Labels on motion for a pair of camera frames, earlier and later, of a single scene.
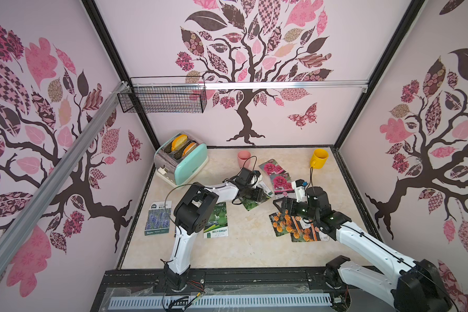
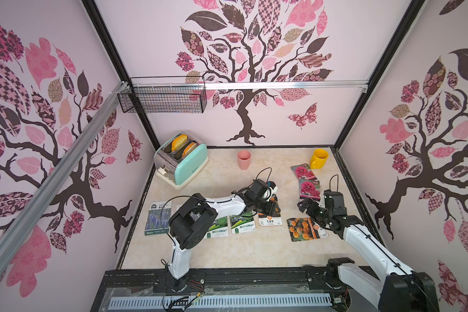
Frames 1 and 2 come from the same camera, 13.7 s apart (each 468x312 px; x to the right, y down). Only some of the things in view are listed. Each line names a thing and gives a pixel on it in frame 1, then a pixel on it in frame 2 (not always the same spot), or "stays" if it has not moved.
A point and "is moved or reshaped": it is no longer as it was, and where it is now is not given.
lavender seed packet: [158, 220] stays
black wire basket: [186, 95] stays
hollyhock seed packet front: [283, 185] is moved or reshaped
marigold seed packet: [281, 223] is moved or reshaped
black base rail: [297, 281] stays
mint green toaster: [179, 157] stays
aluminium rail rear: [348, 84] stays
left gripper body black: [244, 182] -> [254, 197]
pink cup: [244, 159] stays
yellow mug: [318, 158] stays
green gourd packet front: [218, 225] stays
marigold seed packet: [302, 230] stays
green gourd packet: [249, 204] is moved or reshaped
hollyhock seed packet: [272, 168] -> [303, 171]
